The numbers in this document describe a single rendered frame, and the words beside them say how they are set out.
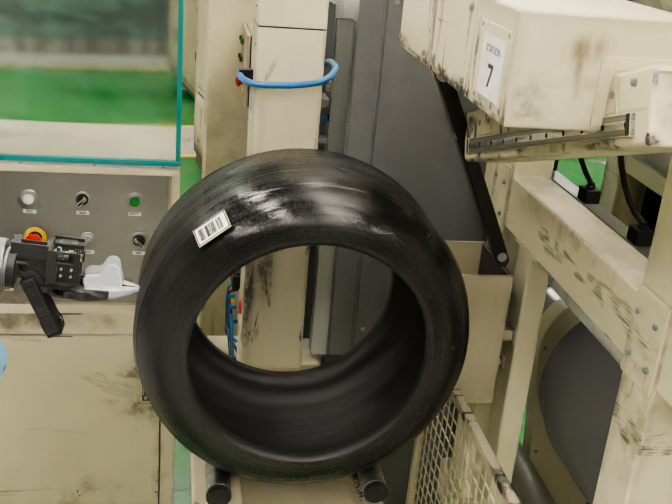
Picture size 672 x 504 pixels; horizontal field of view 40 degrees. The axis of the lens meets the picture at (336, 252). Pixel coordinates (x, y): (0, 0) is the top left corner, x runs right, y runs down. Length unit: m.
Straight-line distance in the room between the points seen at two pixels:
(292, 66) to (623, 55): 0.72
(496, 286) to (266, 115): 0.58
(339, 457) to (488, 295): 0.49
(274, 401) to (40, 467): 0.85
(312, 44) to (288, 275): 0.47
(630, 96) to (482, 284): 0.79
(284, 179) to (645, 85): 0.59
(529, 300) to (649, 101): 0.89
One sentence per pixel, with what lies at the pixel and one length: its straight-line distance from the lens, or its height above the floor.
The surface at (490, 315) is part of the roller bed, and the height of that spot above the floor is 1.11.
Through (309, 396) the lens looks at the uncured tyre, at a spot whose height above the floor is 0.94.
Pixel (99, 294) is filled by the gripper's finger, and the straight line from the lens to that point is 1.55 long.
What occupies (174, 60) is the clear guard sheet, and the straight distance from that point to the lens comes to 2.10.
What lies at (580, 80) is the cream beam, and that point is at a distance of 1.19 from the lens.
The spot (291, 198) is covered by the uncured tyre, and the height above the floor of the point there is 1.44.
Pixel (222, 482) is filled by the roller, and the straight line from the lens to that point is 1.65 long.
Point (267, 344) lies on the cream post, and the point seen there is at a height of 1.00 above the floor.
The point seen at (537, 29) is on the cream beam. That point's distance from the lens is 1.16.
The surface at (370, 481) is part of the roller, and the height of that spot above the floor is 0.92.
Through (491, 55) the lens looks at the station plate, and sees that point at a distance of 1.22.
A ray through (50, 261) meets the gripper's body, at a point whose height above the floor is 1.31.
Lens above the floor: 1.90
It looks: 22 degrees down
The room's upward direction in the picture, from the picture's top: 5 degrees clockwise
